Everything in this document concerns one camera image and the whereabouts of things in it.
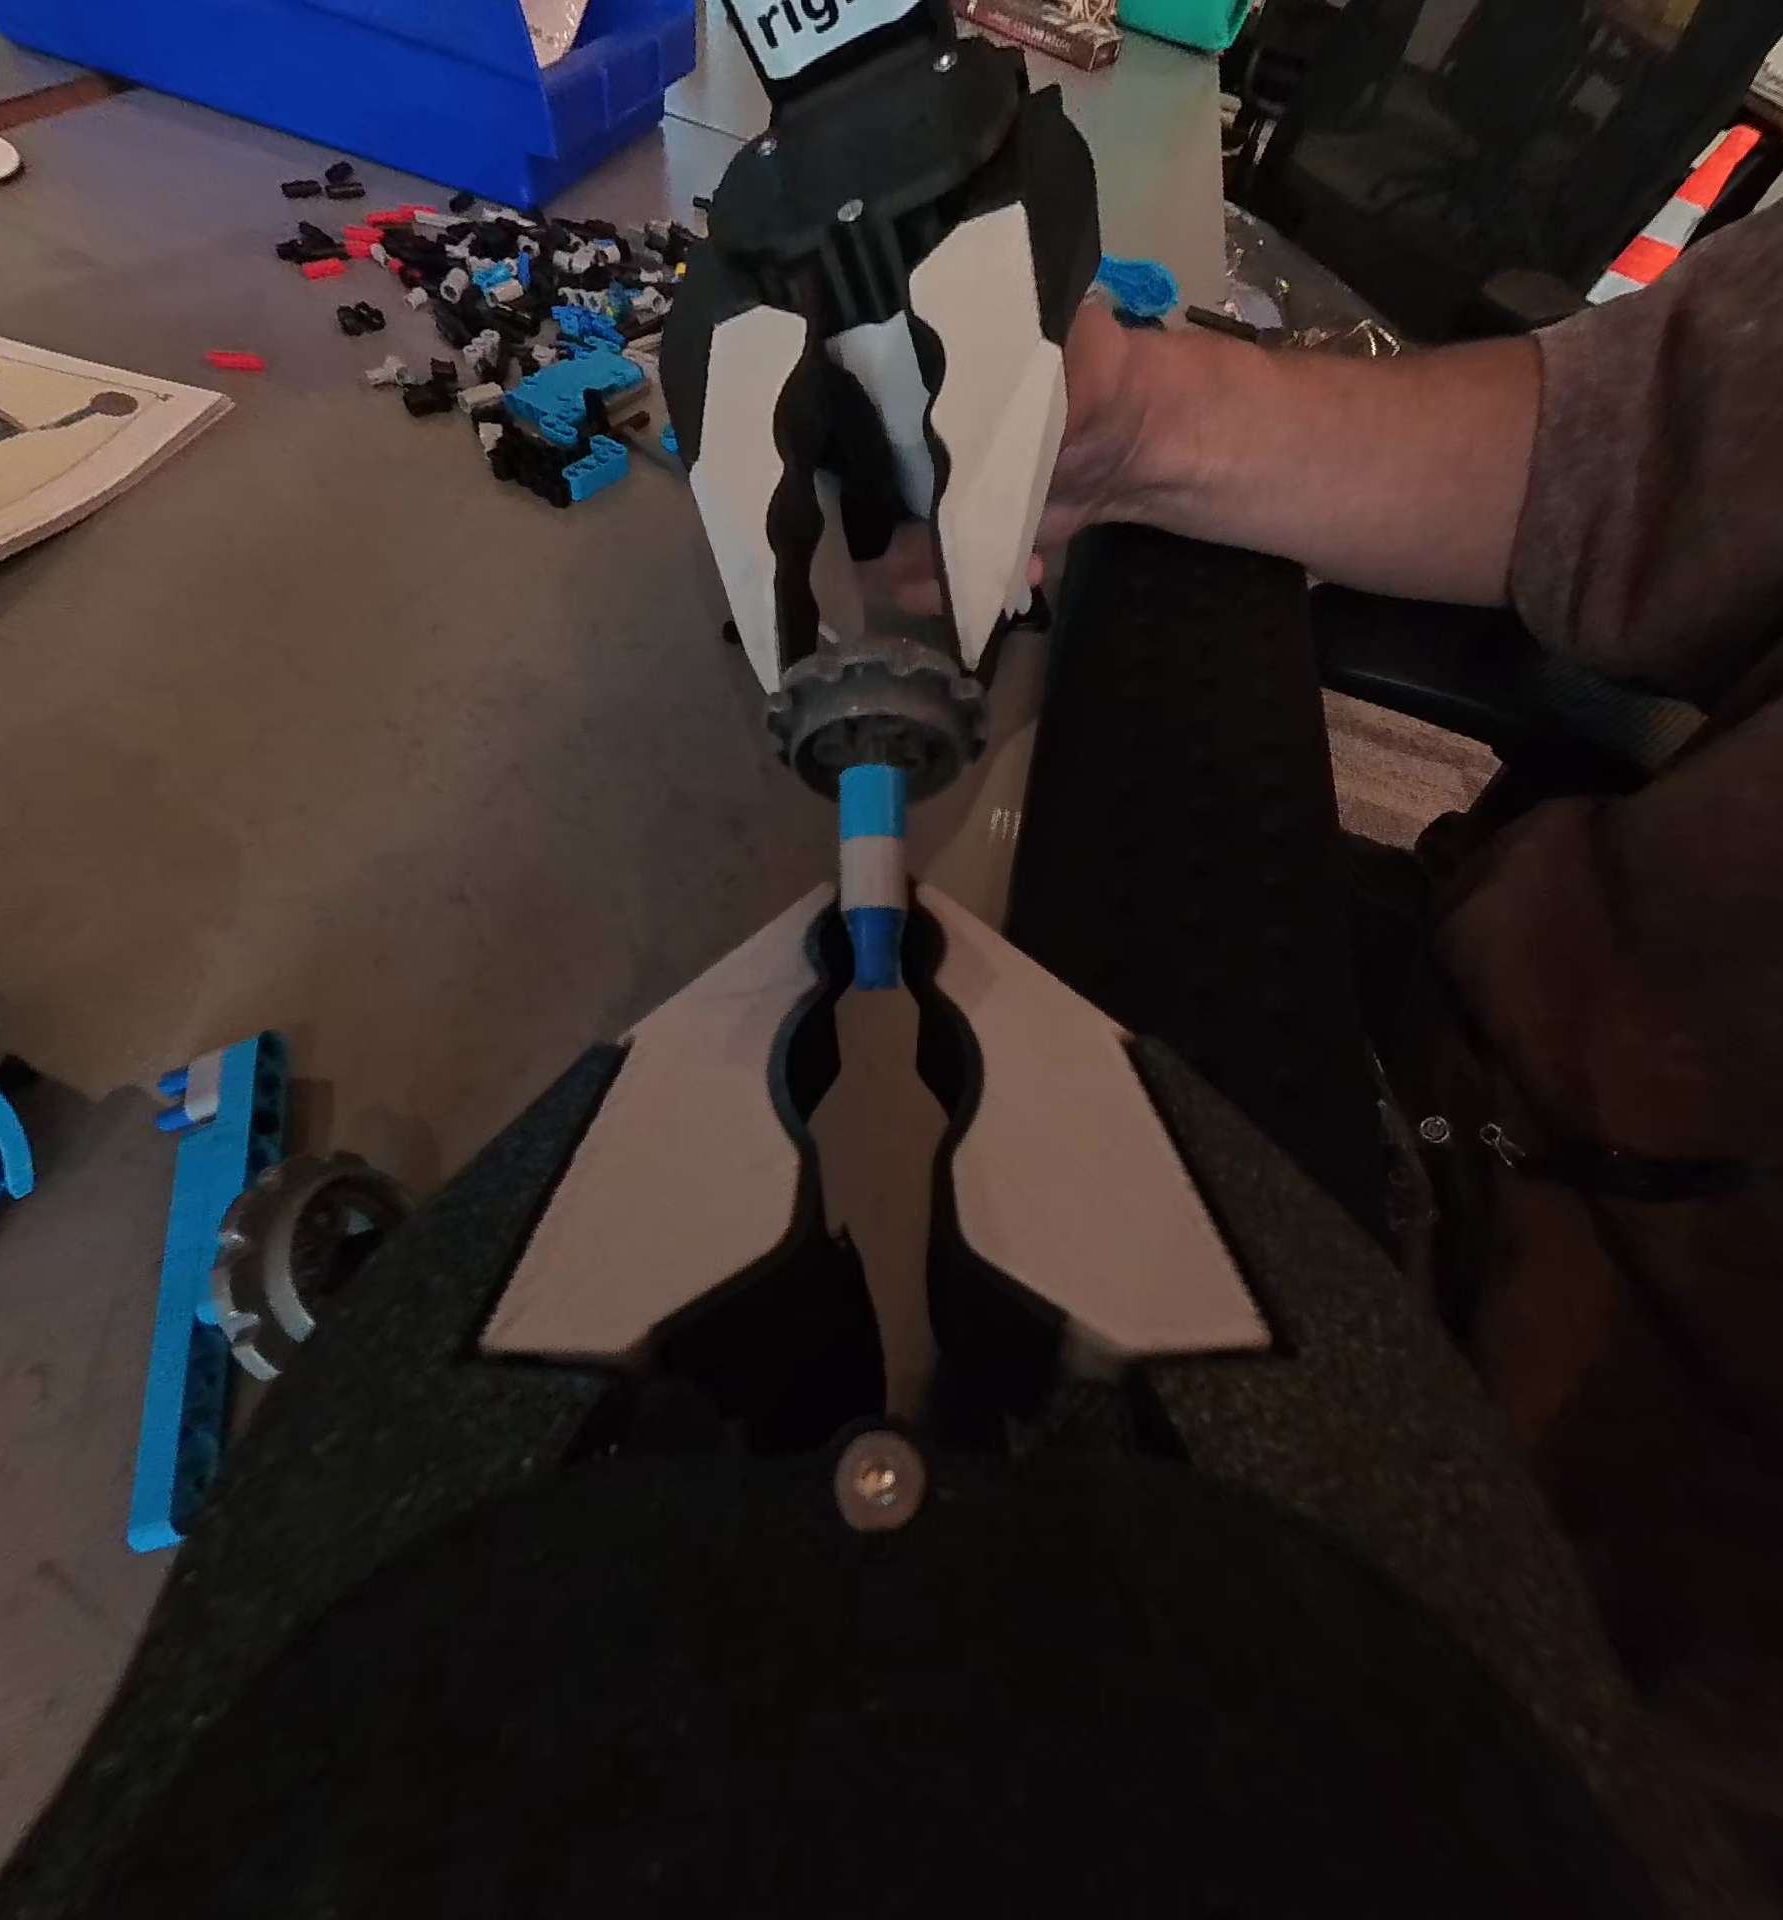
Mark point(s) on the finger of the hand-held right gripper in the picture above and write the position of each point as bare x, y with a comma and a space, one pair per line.
734, 449
1003, 418

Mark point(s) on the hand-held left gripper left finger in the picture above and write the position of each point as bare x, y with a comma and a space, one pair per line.
636, 1184

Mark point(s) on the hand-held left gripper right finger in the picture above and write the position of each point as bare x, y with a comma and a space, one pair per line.
1101, 1184

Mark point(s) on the pile of small building bricks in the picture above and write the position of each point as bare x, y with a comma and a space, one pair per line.
562, 391

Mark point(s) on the short blue beam with pins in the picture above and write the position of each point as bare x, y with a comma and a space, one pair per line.
179, 1426

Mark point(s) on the person's right forearm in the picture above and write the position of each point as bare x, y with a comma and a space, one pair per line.
1356, 449

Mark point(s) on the grey desk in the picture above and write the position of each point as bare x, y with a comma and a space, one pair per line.
381, 750

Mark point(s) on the person's right hand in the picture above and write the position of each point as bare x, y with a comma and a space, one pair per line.
1124, 435

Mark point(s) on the blue round toothed piece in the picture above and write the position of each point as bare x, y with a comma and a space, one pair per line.
1139, 285

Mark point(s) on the small brown box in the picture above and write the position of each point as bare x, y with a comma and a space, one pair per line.
1042, 38

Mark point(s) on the clear plastic bags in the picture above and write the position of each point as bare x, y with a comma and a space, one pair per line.
562, 26

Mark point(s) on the clear crinkled plastic wrap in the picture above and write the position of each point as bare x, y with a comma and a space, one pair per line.
1326, 336

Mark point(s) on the teal plastic panel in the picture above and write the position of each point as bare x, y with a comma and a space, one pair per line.
1191, 18

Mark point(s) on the black perforated chair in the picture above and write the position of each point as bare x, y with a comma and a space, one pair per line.
1176, 750

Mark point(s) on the black mesh office chair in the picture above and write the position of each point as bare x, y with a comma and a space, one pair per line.
1431, 149

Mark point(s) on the blue plastic bin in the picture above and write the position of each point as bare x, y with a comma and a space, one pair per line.
307, 74

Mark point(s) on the person's brown clothing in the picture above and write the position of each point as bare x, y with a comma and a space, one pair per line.
1702, 976

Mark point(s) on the instruction booklet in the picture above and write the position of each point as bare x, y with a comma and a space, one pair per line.
52, 449

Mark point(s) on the orange traffic cone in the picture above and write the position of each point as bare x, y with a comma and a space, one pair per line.
1671, 224

